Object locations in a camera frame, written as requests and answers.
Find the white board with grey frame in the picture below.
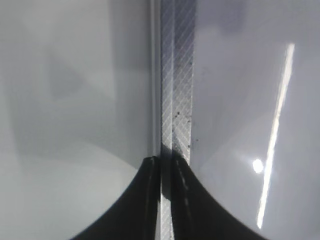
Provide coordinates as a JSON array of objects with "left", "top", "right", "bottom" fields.
[{"left": 152, "top": 0, "right": 320, "bottom": 240}]

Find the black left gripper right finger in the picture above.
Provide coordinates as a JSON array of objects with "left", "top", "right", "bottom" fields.
[{"left": 170, "top": 157, "right": 264, "bottom": 240}]

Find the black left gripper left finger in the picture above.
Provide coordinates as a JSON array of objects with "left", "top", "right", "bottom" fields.
[{"left": 73, "top": 156, "right": 160, "bottom": 240}]

